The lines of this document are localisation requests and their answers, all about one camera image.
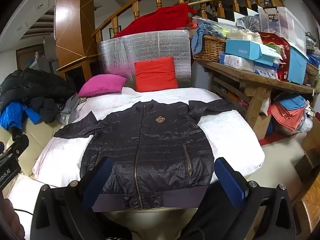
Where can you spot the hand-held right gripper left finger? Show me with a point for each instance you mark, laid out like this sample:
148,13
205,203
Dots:
98,180

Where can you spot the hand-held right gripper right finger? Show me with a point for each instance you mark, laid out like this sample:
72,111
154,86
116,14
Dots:
230,183

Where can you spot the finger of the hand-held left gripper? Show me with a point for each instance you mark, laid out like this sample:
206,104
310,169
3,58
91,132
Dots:
18,143

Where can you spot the black quilted zip jacket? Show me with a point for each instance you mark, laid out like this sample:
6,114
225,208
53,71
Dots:
150,155

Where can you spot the blue garment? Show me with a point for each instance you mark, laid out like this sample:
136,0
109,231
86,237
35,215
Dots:
11,116

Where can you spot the white embossed blanket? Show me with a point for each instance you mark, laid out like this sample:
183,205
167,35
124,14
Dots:
225,135

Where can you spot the black puffer coat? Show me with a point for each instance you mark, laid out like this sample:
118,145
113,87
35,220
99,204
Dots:
32,87

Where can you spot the grey garment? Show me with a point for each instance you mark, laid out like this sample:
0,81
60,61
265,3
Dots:
71,107

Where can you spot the stack of coral cloths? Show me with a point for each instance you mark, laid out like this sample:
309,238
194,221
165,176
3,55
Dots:
285,117

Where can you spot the pink cushion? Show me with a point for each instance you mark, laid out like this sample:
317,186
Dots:
102,85

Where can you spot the folded blue cloths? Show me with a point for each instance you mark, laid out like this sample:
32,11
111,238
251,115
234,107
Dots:
292,102

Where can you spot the wooden table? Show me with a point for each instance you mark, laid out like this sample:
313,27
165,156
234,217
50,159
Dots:
250,78

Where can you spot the small red cushion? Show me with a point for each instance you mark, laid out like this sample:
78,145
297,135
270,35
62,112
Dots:
155,73

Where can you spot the white patterned tissue pack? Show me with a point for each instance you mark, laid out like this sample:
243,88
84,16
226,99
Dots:
237,62

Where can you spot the silver foil mat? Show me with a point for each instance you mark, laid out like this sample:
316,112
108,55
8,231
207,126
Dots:
120,52

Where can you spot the curved wooden column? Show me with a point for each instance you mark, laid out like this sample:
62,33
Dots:
72,25

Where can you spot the red printed bag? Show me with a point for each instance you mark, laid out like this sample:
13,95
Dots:
283,62

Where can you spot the light blue shoe box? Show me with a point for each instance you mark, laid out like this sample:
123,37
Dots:
246,48

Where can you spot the wicker basket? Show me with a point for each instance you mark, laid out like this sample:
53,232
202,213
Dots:
212,48

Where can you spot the blue plastic bin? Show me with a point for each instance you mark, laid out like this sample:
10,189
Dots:
298,66

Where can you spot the blue cloth in basket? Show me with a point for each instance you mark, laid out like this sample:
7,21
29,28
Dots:
202,33

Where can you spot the clear plastic storage box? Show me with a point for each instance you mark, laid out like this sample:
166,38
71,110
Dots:
282,25

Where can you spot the large dark red cushion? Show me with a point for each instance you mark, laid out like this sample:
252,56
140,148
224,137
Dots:
155,21

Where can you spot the wooden stair railing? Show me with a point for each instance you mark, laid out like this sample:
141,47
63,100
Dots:
220,3

